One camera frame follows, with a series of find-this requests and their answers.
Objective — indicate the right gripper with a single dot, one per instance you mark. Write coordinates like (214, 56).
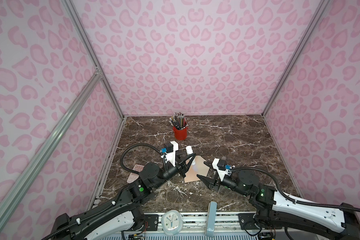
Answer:
(211, 182)

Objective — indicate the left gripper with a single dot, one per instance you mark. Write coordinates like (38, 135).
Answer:
(188, 166)

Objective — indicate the pink envelope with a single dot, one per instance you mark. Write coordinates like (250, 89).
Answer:
(197, 168)

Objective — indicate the white glue stick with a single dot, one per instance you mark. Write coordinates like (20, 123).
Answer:
(191, 155)

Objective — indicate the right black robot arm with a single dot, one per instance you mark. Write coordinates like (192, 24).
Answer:
(276, 209)

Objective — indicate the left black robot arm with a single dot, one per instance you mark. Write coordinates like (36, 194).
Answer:
(123, 212)

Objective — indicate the red pencil cup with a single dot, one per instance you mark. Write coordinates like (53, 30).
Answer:
(180, 134)

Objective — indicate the coloured pencils bunch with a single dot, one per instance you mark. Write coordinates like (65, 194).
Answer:
(178, 121)

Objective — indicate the light blue phone stand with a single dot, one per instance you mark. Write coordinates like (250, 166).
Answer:
(211, 219)

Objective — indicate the pink calculator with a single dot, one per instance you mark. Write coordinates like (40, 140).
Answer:
(132, 177)

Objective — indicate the white alarm clock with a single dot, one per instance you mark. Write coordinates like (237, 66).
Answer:
(172, 223)

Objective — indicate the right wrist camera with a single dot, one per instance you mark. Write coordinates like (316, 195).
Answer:
(222, 168)

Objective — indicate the aluminium frame rail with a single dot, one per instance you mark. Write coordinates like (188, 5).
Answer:
(228, 226)

